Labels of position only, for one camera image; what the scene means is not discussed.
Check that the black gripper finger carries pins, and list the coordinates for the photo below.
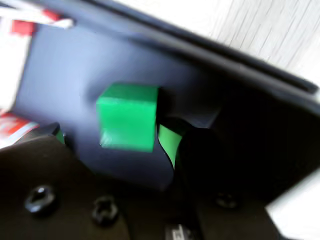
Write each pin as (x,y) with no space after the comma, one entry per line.
(215,180)
(50,195)

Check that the red white printed carton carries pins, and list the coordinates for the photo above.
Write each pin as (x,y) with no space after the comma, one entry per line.
(10,122)

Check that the green wooden cube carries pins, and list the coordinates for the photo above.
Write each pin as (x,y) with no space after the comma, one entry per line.
(127,120)

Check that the black cardboard box tray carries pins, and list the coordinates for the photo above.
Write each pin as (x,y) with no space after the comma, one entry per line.
(62,75)

